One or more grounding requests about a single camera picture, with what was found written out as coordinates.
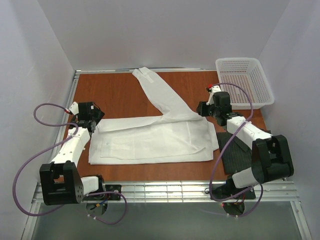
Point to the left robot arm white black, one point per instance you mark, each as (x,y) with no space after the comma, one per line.
(60,180)

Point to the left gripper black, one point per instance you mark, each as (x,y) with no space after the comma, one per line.
(97,115)

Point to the white long sleeve shirt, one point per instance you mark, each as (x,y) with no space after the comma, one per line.
(177,135)

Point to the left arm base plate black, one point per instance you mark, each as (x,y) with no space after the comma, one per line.
(107,192)

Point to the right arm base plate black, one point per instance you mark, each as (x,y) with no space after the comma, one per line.
(223,192)

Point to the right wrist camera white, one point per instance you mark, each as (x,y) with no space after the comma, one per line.
(212,89)

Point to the dark striped folded shirt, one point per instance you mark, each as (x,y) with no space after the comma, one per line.
(237,156)

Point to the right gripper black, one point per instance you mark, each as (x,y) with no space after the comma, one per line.
(202,109)

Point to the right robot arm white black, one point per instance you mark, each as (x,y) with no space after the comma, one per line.
(270,154)

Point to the white plastic basket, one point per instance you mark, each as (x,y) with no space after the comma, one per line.
(245,81)

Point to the aluminium frame rail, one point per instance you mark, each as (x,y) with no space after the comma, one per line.
(120,95)

